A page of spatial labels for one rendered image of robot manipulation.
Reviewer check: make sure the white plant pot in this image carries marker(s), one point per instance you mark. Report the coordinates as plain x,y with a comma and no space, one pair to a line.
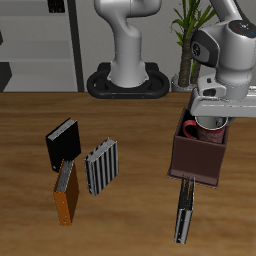
176,86

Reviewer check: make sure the green pot plant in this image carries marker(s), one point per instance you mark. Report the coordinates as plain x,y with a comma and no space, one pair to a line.
186,50

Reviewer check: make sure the red mug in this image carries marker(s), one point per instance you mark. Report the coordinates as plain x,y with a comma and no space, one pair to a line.
210,134

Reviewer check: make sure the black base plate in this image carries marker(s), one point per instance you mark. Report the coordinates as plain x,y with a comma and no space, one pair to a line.
96,87

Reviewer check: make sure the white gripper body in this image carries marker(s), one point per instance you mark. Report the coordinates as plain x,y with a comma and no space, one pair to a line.
213,107

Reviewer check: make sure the white shelf unit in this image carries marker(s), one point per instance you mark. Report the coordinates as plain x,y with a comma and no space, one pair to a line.
36,50

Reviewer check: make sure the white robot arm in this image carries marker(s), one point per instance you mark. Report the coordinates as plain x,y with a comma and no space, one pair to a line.
128,50

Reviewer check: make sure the dark brown desk caddy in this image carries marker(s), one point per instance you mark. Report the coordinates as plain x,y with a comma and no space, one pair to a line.
196,158

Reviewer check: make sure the orange book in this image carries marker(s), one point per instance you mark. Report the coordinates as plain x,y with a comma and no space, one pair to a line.
66,196

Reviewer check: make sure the black binders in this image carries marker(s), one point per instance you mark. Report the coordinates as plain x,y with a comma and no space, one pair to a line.
56,6

